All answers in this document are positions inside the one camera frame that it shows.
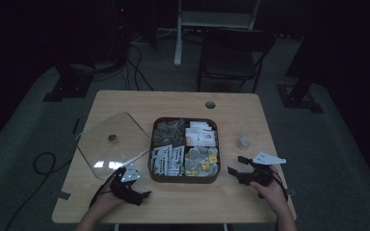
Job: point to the white metal stand frame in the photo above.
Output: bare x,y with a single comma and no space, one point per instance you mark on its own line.
205,22

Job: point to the small grey table clip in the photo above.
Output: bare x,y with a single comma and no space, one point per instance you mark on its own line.
290,192
63,195

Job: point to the black stand base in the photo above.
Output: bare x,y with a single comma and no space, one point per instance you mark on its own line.
69,85
298,97

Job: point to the person's right hand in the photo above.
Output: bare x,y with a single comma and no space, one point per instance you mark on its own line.
271,192

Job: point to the pile of dark mesh tea bags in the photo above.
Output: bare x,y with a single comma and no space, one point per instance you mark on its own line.
168,133

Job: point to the dark square tea box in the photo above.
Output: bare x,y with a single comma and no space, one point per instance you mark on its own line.
184,178

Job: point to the clear glass lid cork knob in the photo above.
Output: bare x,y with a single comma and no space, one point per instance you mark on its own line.
112,150

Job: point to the clear glass cup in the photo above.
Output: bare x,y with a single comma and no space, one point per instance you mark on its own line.
246,139

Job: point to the single grey tea bag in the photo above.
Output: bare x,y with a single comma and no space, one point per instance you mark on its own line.
244,141

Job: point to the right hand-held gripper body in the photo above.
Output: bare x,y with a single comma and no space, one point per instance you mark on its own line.
263,171

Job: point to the black strip on floor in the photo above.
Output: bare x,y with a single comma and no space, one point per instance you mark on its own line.
76,125

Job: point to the pile of white tea packets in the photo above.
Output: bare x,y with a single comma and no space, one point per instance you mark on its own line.
202,134

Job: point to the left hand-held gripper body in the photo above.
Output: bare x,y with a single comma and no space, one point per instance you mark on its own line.
126,187

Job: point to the pile of yellow-tagged tea bags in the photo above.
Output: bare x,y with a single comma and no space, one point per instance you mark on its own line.
202,160

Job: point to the row of black-printed white packets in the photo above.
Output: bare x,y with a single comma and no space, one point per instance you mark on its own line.
167,160

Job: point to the person's left hand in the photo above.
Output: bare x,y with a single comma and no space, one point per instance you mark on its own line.
107,200

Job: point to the black folding chair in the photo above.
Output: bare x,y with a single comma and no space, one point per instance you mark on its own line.
231,61

